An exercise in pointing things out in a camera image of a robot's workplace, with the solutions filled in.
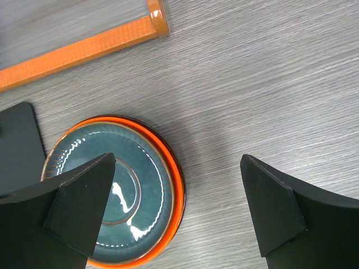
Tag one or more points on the red floral plate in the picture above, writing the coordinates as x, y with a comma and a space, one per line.
170, 159

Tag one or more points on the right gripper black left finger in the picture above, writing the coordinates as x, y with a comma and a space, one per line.
55, 223

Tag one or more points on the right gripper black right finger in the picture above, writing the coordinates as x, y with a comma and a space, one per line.
297, 224

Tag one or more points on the black clipboard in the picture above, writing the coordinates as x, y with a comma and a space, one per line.
22, 150

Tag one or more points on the orange wooden shelf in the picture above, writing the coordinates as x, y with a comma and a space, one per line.
155, 25

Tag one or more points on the orange plate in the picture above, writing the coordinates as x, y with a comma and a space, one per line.
175, 179

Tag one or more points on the dark teal plate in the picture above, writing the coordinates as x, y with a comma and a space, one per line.
143, 182

